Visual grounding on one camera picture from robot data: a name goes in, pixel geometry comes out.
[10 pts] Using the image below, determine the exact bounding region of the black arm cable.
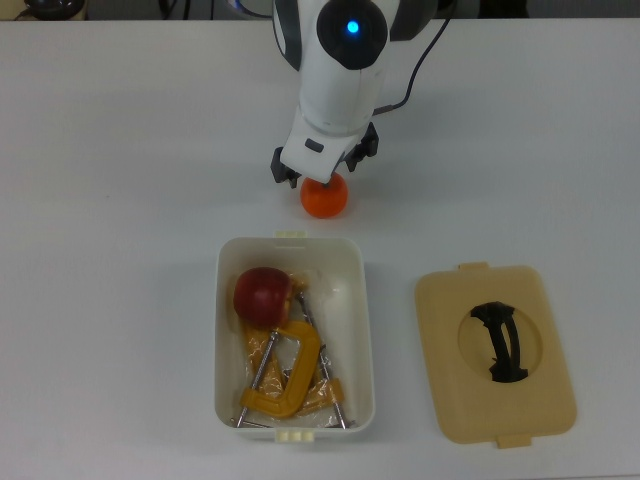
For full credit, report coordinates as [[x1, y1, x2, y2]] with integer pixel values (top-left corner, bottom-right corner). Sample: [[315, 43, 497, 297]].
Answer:
[[372, 17, 452, 114]]

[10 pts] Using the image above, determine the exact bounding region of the orange fruit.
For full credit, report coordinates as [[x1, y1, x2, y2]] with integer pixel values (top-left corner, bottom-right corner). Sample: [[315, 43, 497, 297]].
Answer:
[[299, 172, 349, 220]]

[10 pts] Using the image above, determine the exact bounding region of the black lid handle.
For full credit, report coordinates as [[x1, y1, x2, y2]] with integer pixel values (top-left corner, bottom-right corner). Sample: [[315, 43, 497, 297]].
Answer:
[[469, 301, 531, 384]]

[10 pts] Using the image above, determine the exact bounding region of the red apple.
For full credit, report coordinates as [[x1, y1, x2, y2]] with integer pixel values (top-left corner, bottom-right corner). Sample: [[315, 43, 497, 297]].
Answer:
[[232, 266, 297, 332]]

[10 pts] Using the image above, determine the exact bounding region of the white plastic container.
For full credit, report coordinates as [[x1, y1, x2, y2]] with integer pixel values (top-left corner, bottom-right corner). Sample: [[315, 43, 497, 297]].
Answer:
[[213, 228, 376, 444]]

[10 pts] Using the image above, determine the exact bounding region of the large yellow C-clamp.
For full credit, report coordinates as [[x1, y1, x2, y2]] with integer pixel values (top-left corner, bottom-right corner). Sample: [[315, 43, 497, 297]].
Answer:
[[240, 272, 357, 430]]

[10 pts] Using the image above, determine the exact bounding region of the tan plastic lid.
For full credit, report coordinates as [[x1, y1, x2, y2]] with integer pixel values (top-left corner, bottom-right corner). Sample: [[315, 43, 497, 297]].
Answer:
[[414, 261, 578, 450]]

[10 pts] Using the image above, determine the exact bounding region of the black round background object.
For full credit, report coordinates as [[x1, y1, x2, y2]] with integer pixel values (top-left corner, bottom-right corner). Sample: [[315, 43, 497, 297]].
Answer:
[[22, 0, 85, 17]]

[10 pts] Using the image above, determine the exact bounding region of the small yellow C-clamp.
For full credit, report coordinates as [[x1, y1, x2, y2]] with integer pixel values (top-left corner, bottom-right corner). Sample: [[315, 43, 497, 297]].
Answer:
[[228, 319, 322, 427]]

